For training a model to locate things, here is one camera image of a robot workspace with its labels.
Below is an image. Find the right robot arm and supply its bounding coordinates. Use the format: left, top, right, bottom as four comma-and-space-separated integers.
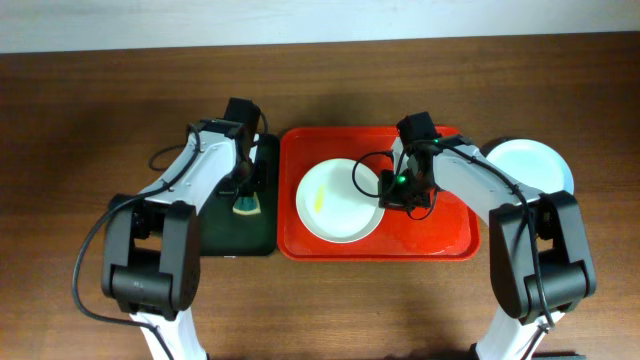
376, 112, 596, 359

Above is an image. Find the white plate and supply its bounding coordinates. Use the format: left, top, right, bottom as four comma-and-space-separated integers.
295, 158, 385, 244

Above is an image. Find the light blue plate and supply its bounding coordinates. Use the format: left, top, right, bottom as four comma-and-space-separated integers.
481, 137, 575, 194

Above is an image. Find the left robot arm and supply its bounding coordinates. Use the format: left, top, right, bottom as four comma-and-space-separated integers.
102, 98, 262, 359

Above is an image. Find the red plastic tray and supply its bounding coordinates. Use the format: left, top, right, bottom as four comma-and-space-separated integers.
277, 126, 481, 262

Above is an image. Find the green and yellow sponge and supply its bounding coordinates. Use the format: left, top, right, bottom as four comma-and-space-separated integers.
232, 195, 261, 216

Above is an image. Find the black plastic tray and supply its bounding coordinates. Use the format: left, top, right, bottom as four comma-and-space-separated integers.
198, 134, 280, 256

